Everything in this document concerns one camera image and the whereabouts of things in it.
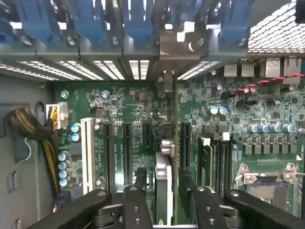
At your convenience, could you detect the black RAM slot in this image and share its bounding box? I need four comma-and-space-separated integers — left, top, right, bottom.
228, 140, 235, 189
213, 133, 222, 194
221, 132, 229, 191

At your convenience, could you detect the long black expansion slot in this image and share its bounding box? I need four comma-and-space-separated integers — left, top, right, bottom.
122, 122, 133, 187
180, 121, 192, 172
102, 122, 115, 191

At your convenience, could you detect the CPU socket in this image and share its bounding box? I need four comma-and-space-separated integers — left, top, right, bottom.
234, 162, 305, 229

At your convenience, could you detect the white expansion slot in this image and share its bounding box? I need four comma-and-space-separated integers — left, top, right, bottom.
80, 117, 96, 195

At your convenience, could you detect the short black expansion slot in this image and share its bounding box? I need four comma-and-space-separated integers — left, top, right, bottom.
142, 123, 153, 148

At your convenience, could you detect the green motherboard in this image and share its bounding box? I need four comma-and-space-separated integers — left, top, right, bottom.
53, 78, 305, 229

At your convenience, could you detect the white power connector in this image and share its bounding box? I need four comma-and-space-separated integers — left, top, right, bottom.
46, 102, 69, 130

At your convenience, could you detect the open black PC case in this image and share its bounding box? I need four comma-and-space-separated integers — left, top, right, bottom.
0, 0, 305, 229

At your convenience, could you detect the silver rear port connector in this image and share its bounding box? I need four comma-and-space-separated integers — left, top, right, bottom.
240, 59, 255, 77
264, 58, 282, 78
283, 58, 304, 84
224, 59, 238, 77

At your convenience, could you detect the blue card retention clip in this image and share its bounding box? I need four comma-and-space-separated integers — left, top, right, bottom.
0, 0, 15, 42
220, 0, 250, 47
122, 0, 153, 45
71, 0, 107, 45
15, 0, 57, 42

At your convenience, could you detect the red black twisted wire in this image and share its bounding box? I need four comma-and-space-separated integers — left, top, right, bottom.
228, 73, 305, 96

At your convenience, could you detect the yellow black power cable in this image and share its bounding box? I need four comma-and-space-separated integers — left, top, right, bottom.
6, 106, 61, 198

